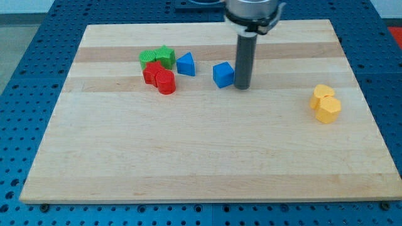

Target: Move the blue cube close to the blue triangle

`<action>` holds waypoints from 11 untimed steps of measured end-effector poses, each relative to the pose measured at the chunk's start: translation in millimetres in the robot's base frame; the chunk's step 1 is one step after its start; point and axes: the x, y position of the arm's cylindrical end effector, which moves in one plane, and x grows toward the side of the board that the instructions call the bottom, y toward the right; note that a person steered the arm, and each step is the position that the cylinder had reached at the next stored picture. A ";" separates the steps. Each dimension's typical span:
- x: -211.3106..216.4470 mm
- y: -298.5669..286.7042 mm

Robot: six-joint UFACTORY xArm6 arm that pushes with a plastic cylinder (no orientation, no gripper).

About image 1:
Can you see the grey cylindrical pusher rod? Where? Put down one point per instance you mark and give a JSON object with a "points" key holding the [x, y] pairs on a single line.
{"points": [[245, 52]]}

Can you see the blue triangle block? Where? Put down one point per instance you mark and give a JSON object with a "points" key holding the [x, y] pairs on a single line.
{"points": [[186, 65]]}

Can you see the green round block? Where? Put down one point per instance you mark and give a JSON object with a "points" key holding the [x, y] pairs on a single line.
{"points": [[146, 56]]}

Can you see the light wooden board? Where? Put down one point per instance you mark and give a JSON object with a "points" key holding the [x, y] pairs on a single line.
{"points": [[114, 139]]}

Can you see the yellow heart block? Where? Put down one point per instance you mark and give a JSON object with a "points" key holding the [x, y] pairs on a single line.
{"points": [[320, 91]]}

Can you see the yellow hexagon block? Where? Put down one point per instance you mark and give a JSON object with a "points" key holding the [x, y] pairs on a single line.
{"points": [[328, 109]]}

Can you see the red cylinder block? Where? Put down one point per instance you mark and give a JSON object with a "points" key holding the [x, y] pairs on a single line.
{"points": [[165, 81]]}

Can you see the green star block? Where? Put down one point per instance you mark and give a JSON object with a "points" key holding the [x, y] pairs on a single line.
{"points": [[166, 56]]}

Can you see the red star block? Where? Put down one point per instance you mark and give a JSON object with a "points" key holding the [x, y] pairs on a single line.
{"points": [[150, 71]]}

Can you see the dark blue base plate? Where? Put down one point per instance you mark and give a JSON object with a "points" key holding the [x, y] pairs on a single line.
{"points": [[197, 5]]}

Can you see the blue cube block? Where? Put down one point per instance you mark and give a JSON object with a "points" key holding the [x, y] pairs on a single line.
{"points": [[223, 74]]}

